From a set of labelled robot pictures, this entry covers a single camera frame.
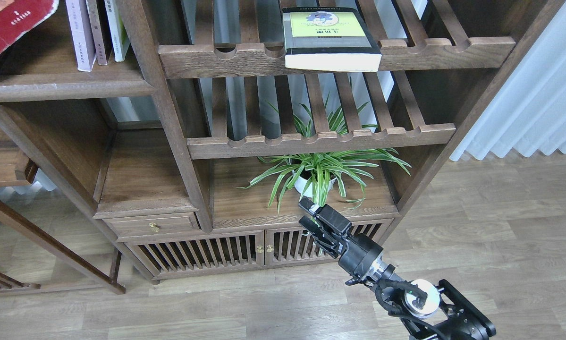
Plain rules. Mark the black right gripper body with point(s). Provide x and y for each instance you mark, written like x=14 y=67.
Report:
x=358 y=255

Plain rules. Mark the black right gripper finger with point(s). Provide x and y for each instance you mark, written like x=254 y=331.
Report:
x=335 y=224
x=320 y=236

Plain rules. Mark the green and black book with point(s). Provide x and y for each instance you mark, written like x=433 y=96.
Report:
x=328 y=39

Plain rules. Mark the white lavender book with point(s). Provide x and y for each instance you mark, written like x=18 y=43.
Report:
x=82 y=34

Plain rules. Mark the red cover book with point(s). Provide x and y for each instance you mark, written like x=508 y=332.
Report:
x=17 y=17

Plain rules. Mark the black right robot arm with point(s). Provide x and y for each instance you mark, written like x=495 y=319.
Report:
x=429 y=312

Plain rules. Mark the green spider plant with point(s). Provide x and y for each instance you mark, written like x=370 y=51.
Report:
x=327 y=169

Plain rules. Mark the dark wooden bookshelf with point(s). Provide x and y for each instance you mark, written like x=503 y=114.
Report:
x=172 y=134

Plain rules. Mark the brass drawer knob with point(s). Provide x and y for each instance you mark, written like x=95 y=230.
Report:
x=154 y=227

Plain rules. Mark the white curtain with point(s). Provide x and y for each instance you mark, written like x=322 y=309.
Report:
x=528 y=114

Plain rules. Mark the white green upright book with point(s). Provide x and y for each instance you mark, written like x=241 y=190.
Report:
x=120 y=39

